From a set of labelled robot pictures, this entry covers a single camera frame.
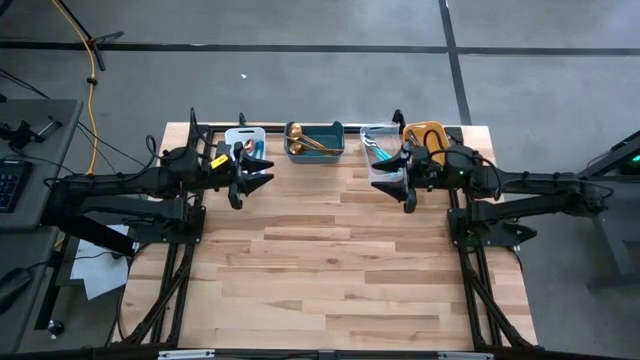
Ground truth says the black tripod stand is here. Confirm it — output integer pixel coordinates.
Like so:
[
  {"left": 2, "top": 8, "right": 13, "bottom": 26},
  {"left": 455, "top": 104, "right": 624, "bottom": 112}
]
[{"left": 49, "top": 0, "right": 126, "bottom": 72}]

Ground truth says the black metal rig frame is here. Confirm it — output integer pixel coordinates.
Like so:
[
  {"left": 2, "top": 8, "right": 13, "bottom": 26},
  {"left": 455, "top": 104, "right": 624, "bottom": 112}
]
[{"left": 112, "top": 108, "right": 539, "bottom": 351}]

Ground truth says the orange yellow plastic bin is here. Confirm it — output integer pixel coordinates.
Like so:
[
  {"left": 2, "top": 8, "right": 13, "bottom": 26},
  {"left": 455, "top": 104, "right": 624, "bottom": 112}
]
[{"left": 402, "top": 120, "right": 454, "bottom": 166}]

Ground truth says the silver spoon with teal handle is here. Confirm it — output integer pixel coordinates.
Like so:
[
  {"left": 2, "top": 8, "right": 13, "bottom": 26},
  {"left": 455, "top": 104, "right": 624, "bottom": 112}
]
[{"left": 360, "top": 130, "right": 394, "bottom": 162}]

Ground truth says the black computer mouse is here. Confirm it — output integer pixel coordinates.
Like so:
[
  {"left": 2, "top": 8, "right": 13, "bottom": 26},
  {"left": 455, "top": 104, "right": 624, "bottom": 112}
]
[{"left": 0, "top": 267, "right": 33, "bottom": 315}]

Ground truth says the black slanted beam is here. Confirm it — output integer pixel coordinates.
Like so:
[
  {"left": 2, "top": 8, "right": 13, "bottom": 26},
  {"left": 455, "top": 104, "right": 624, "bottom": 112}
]
[{"left": 42, "top": 198, "right": 137, "bottom": 257}]

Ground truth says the white paper sheet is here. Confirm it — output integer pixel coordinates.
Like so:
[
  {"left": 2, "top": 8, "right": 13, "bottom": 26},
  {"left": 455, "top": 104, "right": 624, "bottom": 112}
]
[{"left": 69, "top": 223, "right": 132, "bottom": 301}]

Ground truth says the black desk clamp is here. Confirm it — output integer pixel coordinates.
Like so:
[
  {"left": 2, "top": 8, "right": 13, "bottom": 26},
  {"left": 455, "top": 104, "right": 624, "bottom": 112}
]
[{"left": 0, "top": 115, "right": 64, "bottom": 151}]

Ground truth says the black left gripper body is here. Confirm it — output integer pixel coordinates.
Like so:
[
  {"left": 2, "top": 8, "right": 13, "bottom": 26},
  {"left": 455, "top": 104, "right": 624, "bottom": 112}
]
[{"left": 197, "top": 141, "right": 245, "bottom": 210}]

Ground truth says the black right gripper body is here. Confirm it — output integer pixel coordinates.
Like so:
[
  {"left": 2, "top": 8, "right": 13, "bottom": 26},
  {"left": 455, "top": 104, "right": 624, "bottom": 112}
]
[{"left": 402, "top": 144, "right": 476, "bottom": 214}]

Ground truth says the yellow cable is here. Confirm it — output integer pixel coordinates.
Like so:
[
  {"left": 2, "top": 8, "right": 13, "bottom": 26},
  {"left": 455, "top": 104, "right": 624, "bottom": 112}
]
[{"left": 49, "top": 0, "right": 100, "bottom": 176}]

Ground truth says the grey desk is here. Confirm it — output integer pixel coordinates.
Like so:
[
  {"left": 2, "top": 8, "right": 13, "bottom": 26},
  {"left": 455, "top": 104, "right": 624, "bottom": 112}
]
[
  {"left": 0, "top": 225, "right": 61, "bottom": 354},
  {"left": 0, "top": 98, "right": 84, "bottom": 231}
]

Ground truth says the dark metal stand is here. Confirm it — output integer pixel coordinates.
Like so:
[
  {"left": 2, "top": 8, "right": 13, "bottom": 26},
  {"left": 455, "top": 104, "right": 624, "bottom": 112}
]
[{"left": 579, "top": 129, "right": 640, "bottom": 291}]

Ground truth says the teal blue plastic bin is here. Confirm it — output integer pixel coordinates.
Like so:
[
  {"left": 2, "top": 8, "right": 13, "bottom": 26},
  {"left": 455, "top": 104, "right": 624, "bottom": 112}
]
[{"left": 283, "top": 121, "right": 346, "bottom": 165}]

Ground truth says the silver aluminium bracket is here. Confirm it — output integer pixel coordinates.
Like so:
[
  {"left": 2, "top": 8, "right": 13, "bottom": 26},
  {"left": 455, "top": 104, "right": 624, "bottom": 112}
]
[
  {"left": 157, "top": 349, "right": 216, "bottom": 360},
  {"left": 438, "top": 351, "right": 495, "bottom": 360}
]

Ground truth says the clear plastic bin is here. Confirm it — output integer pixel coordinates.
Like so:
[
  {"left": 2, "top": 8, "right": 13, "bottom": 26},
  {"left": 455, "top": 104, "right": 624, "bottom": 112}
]
[{"left": 359, "top": 122, "right": 407, "bottom": 184}]

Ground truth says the black backlit keyboard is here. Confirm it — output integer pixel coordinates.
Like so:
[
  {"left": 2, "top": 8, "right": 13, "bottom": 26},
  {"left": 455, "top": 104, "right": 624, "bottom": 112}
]
[{"left": 0, "top": 158, "right": 27, "bottom": 215}]

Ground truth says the white plastic bin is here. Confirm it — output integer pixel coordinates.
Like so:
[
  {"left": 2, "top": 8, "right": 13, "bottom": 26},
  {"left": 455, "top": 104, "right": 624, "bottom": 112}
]
[{"left": 224, "top": 126, "right": 267, "bottom": 166}]

